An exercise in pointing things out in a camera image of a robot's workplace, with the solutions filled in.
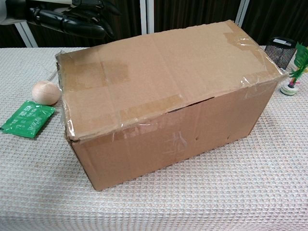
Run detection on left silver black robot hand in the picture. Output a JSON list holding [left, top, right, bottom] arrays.
[[0, 0, 122, 39]]

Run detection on brown taped cardboard box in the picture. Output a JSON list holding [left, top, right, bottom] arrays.
[[54, 19, 289, 192]]

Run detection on beige wooden ball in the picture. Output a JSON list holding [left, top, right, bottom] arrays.
[[32, 81, 61, 106]]

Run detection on green foil packet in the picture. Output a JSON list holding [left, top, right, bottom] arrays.
[[0, 100, 56, 139]]

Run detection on black mesh pen holder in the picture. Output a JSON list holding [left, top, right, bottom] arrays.
[[264, 37, 297, 68]]

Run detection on beige waffle tablecloth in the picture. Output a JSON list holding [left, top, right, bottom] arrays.
[[0, 44, 308, 231]]

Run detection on small artificial plant toy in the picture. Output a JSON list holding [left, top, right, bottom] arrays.
[[280, 42, 308, 97]]

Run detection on white partition frame post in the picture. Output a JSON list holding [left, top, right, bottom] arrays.
[[141, 0, 154, 39], [15, 21, 38, 48], [234, 0, 250, 26]]

